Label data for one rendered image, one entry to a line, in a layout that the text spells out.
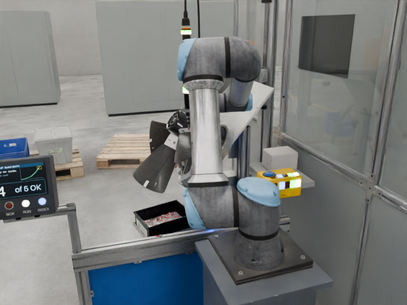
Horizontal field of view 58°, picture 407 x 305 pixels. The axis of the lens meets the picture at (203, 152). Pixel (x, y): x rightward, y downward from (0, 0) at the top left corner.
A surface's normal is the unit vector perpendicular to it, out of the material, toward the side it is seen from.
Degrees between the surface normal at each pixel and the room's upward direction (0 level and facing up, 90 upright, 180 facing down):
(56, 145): 95
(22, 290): 0
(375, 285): 90
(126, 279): 90
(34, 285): 0
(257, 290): 0
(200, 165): 70
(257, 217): 91
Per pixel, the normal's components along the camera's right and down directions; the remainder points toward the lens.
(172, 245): 0.28, 0.32
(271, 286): -0.01, -0.94
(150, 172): -0.36, -0.38
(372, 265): -0.96, 0.11
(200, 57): -0.02, -0.05
